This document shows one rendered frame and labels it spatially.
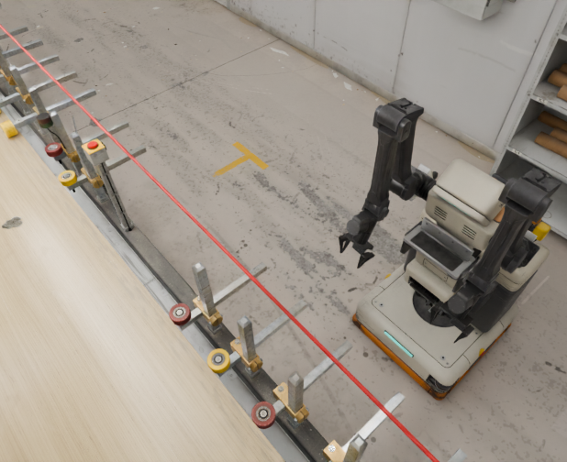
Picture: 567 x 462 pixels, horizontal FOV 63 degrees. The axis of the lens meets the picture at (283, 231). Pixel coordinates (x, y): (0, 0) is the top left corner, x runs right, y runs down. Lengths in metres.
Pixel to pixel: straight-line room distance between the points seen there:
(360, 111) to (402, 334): 2.29
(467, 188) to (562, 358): 1.64
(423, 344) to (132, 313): 1.42
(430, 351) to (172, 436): 1.37
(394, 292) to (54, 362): 1.68
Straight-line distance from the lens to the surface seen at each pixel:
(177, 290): 2.12
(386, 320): 2.51
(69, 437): 1.75
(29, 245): 2.24
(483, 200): 1.62
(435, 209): 1.81
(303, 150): 3.75
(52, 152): 2.65
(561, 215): 3.55
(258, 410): 1.62
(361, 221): 1.62
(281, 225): 3.20
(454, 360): 2.49
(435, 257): 1.82
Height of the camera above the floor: 2.44
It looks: 51 degrees down
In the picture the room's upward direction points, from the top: 1 degrees counter-clockwise
